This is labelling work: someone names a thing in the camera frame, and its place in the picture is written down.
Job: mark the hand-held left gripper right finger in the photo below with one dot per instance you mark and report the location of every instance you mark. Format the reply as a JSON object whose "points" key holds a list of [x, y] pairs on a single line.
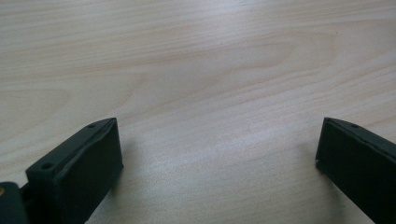
{"points": [[361, 165]]}

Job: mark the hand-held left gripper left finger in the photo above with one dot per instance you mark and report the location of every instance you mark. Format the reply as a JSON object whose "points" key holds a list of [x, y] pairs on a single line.
{"points": [[81, 168]]}

